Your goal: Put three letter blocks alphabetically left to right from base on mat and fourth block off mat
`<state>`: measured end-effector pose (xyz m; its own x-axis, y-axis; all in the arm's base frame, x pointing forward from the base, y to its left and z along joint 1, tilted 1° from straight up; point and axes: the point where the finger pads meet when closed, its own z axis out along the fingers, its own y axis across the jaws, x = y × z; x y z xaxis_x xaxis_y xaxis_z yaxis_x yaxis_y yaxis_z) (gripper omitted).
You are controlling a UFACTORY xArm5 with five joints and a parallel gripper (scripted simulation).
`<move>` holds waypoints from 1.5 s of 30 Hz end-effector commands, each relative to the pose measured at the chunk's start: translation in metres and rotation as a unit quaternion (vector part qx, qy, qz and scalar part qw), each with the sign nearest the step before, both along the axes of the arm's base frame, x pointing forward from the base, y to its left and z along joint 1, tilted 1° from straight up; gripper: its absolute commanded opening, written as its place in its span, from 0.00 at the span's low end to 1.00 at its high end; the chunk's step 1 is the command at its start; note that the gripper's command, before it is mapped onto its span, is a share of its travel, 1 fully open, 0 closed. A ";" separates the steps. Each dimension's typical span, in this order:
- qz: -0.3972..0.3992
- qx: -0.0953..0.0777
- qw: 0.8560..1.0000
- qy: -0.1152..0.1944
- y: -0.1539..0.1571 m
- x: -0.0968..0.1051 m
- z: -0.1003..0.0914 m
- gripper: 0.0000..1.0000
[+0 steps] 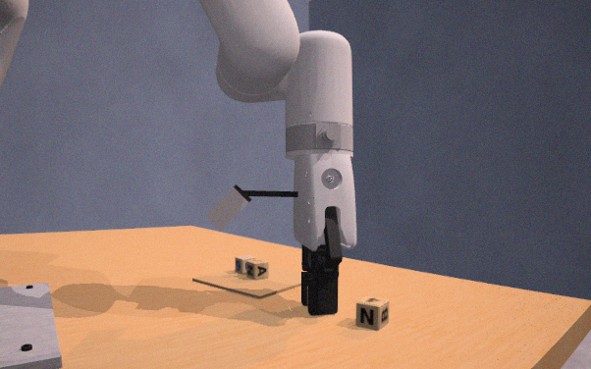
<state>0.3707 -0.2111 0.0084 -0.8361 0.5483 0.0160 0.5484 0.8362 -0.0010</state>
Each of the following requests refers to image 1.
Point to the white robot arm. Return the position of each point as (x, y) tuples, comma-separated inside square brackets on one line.
[(258, 61)]

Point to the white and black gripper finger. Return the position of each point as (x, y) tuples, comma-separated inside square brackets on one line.
[(323, 285), (306, 266)]

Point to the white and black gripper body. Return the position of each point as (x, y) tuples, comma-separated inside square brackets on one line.
[(315, 193)]

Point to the tan flat mat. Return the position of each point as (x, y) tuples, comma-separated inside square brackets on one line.
[(279, 280)]

